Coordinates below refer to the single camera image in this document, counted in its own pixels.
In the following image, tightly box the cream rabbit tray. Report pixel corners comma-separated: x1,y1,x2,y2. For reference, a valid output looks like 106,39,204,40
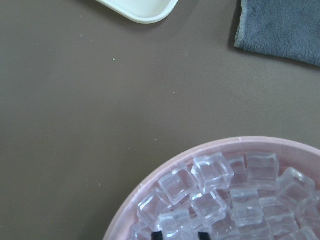
97,0,179,25

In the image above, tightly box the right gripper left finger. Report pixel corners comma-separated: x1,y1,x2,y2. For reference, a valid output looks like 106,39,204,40
151,231,162,240

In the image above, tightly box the pink bowl of ice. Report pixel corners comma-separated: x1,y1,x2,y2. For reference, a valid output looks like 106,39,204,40
102,136,320,240

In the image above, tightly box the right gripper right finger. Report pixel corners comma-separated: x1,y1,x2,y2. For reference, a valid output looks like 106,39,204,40
198,232,209,240

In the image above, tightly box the grey folded cloth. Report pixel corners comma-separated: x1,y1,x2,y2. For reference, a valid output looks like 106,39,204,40
234,0,320,66

